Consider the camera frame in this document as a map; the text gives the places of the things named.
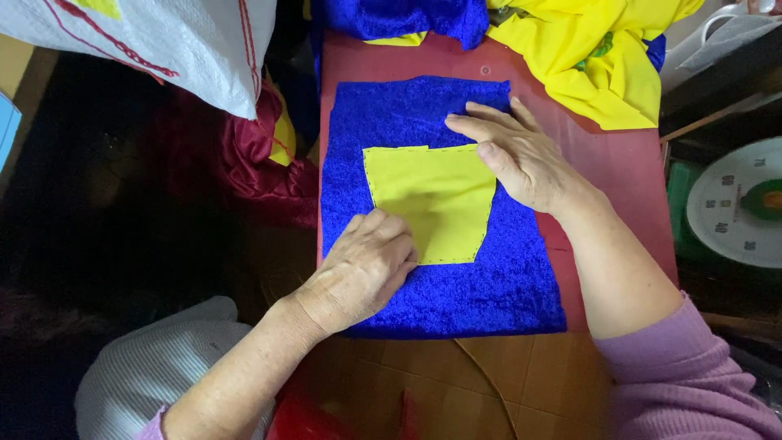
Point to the blue velvet fabric piece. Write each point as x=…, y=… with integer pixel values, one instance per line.
x=440, y=299

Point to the red plastic object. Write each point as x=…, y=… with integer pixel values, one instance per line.
x=317, y=421

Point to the white woven sack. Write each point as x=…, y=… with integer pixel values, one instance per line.
x=177, y=43

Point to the dark red satin fabric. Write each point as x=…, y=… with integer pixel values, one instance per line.
x=256, y=165

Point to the wooden stick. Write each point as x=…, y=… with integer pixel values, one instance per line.
x=715, y=117

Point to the person's left hand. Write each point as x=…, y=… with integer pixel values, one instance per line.
x=354, y=275

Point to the yellow fabric pattern piece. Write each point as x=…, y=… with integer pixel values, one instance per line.
x=434, y=195

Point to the small yellow cloth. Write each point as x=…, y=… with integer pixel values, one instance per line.
x=284, y=134

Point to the person's left fingers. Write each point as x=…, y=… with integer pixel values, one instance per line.
x=394, y=244

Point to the light blue object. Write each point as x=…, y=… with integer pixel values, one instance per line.
x=7, y=128

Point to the white dial weighing scale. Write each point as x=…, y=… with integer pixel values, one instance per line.
x=727, y=208

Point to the person's grey striped trousers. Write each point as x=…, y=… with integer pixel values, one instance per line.
x=146, y=366

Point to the person's pink sweater sleeve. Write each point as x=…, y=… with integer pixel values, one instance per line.
x=684, y=385

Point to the heap of blue velvet fabric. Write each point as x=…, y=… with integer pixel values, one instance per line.
x=397, y=18

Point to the heap of yellow fabric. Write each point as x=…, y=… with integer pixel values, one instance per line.
x=605, y=61

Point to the person's right hand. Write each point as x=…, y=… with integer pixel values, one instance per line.
x=528, y=165

